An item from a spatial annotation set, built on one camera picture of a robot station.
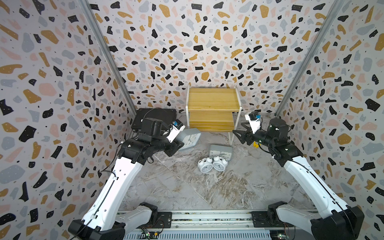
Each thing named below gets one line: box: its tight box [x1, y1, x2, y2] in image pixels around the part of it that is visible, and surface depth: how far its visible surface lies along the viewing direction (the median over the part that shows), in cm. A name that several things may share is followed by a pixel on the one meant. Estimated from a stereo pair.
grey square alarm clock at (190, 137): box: [175, 128, 201, 151], surface depth 75 cm
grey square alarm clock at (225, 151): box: [209, 144, 233, 161], surface depth 93 cm
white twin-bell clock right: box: [212, 155, 228, 172], surface depth 88 cm
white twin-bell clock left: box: [197, 157, 213, 173], surface depth 87 cm
